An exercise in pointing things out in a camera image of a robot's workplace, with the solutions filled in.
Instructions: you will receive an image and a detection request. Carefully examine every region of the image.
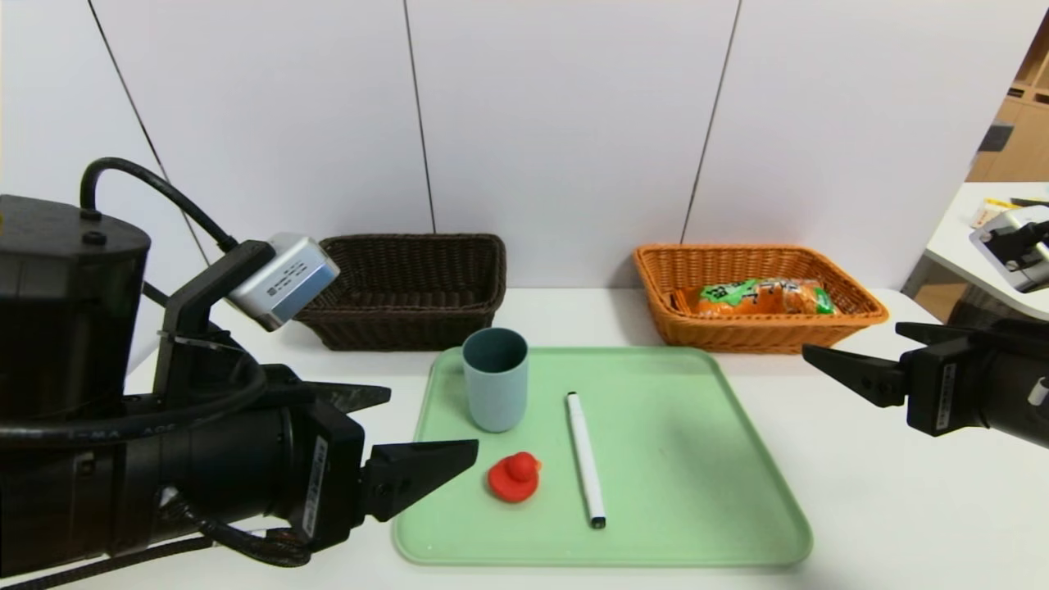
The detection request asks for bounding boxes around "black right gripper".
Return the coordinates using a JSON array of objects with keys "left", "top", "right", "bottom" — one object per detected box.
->
[{"left": 802, "top": 319, "right": 1049, "bottom": 449}]

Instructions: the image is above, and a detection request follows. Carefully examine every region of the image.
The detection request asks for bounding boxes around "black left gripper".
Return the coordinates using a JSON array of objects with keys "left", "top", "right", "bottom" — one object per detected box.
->
[{"left": 188, "top": 381, "right": 479, "bottom": 553}]

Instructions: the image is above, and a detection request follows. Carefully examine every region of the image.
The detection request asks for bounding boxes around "blue-grey plastic cup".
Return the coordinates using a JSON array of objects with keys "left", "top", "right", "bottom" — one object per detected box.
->
[{"left": 462, "top": 328, "right": 530, "bottom": 433}]

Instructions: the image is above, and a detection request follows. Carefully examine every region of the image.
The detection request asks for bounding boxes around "red rubber duck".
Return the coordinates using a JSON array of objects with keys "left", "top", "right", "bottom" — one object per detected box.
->
[{"left": 488, "top": 452, "right": 543, "bottom": 504}]

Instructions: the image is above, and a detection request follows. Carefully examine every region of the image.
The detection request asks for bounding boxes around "orange snack bag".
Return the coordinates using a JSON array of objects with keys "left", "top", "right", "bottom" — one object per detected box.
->
[{"left": 672, "top": 278, "right": 838, "bottom": 319}]

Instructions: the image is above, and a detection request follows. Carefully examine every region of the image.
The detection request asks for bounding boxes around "dark brown wicker basket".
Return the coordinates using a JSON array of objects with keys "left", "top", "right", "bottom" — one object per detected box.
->
[{"left": 295, "top": 233, "right": 507, "bottom": 352}]

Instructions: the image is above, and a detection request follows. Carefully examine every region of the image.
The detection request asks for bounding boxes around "orange wicker basket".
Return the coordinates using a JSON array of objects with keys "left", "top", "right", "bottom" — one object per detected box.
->
[{"left": 633, "top": 243, "right": 892, "bottom": 356}]

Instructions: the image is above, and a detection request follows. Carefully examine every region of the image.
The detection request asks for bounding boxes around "dark grey ribbed bin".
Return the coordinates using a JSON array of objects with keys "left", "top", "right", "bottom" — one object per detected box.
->
[{"left": 951, "top": 299, "right": 1049, "bottom": 329}]

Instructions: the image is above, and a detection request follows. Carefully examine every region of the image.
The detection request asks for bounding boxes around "white side table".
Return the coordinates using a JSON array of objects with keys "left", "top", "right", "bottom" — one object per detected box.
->
[{"left": 901, "top": 182, "right": 1049, "bottom": 322}]

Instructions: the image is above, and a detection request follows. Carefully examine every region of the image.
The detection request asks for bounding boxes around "white marker pen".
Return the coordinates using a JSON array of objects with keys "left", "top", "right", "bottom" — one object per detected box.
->
[{"left": 567, "top": 392, "right": 608, "bottom": 531}]

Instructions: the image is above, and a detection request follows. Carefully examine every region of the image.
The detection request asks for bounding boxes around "wooden shelf unit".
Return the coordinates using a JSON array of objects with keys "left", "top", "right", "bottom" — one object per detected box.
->
[{"left": 967, "top": 16, "right": 1049, "bottom": 183}]

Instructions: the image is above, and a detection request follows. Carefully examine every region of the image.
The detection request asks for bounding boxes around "light green plastic tray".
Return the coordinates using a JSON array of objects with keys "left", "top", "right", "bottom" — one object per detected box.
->
[{"left": 392, "top": 346, "right": 814, "bottom": 570}]

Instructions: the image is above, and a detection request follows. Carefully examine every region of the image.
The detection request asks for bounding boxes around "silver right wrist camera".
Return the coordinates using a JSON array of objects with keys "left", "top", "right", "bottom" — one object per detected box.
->
[{"left": 970, "top": 205, "right": 1049, "bottom": 293}]

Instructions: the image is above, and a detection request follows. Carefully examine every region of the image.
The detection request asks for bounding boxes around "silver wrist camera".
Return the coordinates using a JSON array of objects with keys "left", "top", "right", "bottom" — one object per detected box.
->
[
  {"left": 970, "top": 205, "right": 1049, "bottom": 293},
  {"left": 228, "top": 233, "right": 341, "bottom": 332}
]

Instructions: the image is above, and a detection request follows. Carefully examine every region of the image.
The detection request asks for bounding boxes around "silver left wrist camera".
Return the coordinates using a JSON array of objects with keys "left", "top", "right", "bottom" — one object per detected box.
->
[{"left": 228, "top": 233, "right": 341, "bottom": 332}]

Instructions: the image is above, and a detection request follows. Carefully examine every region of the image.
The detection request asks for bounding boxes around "black left camera cable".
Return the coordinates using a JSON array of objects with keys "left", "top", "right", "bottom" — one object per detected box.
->
[{"left": 79, "top": 157, "right": 240, "bottom": 253}]

